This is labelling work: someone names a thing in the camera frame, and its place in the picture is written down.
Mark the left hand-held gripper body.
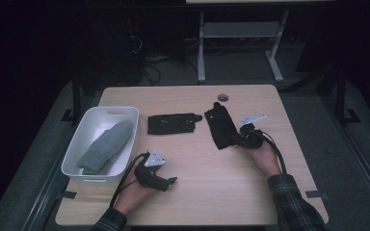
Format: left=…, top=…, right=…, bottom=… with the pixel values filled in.
left=133, top=147, right=171, bottom=193

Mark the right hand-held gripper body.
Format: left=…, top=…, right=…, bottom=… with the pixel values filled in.
left=236, top=113, right=268, bottom=150

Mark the plain black glove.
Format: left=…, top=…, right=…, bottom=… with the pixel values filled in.
left=203, top=101, right=243, bottom=151

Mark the plain grey knit mitten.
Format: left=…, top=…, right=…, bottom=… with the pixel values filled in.
left=76, top=119, right=135, bottom=174

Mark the white plastic bin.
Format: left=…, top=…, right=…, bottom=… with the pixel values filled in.
left=61, top=106, right=141, bottom=186

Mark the person's right hand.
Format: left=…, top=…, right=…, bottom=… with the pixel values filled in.
left=248, top=140, right=284, bottom=177

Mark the person's left hand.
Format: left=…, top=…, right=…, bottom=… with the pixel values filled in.
left=113, top=174, right=157, bottom=216

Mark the black glove with light specks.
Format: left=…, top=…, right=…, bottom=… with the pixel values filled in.
left=146, top=112, right=203, bottom=136

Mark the black upright post with foot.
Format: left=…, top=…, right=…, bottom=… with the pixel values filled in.
left=61, top=68, right=83, bottom=123
left=334, top=66, right=362, bottom=126

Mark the metal frame rail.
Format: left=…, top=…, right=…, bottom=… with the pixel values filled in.
left=20, top=123, right=80, bottom=231
left=321, top=94, right=370, bottom=222

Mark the tangle of black floor cables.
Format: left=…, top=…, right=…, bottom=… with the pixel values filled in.
left=126, top=15, right=200, bottom=87

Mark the grey metal stand frame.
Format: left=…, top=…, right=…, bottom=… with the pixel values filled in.
left=197, top=10, right=290, bottom=85

